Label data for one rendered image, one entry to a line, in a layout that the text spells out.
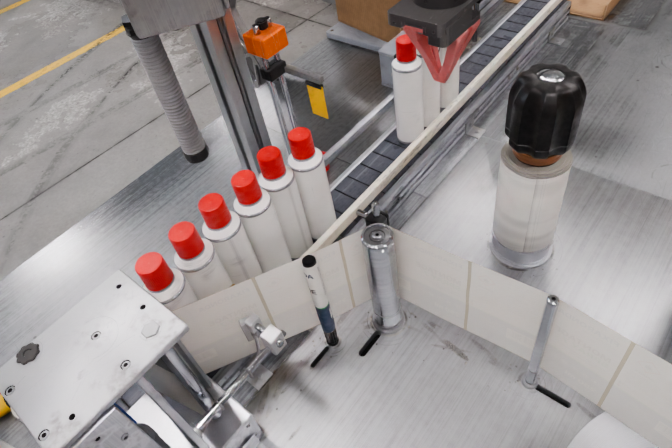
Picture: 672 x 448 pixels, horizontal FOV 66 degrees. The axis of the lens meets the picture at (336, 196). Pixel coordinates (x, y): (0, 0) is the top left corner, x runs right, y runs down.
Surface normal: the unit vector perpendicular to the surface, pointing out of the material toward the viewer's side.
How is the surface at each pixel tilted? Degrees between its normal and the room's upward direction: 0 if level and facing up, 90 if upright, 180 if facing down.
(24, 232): 0
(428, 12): 0
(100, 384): 0
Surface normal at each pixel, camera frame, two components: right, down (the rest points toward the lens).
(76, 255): -0.15, -0.69
